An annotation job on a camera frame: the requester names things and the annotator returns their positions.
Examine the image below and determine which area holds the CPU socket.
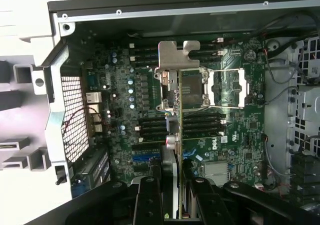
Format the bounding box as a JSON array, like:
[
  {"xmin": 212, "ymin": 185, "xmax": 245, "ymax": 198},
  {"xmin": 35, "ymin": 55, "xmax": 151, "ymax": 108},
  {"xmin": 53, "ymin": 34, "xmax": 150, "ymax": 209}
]
[{"xmin": 154, "ymin": 68, "xmax": 210, "ymax": 111}]

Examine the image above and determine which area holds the black open PC case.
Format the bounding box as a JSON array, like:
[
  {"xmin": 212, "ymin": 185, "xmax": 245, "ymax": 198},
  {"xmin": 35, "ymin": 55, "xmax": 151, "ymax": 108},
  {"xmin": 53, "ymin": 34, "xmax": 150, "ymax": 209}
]
[{"xmin": 18, "ymin": 0, "xmax": 320, "ymax": 225}]

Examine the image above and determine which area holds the silver disk bay cage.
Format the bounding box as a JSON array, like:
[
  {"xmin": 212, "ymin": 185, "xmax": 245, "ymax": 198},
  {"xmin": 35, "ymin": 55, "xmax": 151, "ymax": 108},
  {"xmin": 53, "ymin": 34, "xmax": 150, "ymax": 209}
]
[{"xmin": 287, "ymin": 34, "xmax": 320, "ymax": 203}]

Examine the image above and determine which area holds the silver finned chipset heatsink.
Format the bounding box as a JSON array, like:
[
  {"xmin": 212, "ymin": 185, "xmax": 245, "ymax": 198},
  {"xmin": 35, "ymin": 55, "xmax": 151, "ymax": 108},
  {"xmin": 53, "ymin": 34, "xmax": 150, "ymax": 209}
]
[{"xmin": 203, "ymin": 162, "xmax": 230, "ymax": 186}]

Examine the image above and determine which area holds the round coin cell battery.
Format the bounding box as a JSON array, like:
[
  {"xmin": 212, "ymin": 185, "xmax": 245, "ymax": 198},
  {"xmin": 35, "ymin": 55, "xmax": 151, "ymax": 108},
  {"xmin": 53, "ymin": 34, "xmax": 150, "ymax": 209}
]
[{"xmin": 243, "ymin": 49, "xmax": 256, "ymax": 62}]

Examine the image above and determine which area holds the metal socket cover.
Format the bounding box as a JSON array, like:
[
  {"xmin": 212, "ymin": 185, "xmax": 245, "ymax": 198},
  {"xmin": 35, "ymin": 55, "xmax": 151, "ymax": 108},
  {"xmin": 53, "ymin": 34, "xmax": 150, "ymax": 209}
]
[{"xmin": 207, "ymin": 68, "xmax": 251, "ymax": 110}]

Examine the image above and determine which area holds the green motherboard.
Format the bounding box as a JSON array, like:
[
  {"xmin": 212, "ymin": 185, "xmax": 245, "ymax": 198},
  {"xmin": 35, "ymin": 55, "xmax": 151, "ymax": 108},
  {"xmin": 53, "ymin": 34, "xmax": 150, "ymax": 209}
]
[{"xmin": 79, "ymin": 36, "xmax": 267, "ymax": 193}]

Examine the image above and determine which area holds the grey plastic parts rack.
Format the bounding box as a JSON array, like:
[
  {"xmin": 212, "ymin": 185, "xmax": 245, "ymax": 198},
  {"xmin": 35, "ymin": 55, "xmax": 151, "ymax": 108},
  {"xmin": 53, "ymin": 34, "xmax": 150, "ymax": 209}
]
[{"xmin": 0, "ymin": 54, "xmax": 51, "ymax": 172}]

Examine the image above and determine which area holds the blue expansion slot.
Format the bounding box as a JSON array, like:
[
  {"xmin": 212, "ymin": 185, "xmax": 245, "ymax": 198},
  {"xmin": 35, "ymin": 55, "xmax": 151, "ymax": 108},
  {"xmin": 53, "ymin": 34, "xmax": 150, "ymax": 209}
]
[{"xmin": 132, "ymin": 154, "xmax": 161, "ymax": 162}]

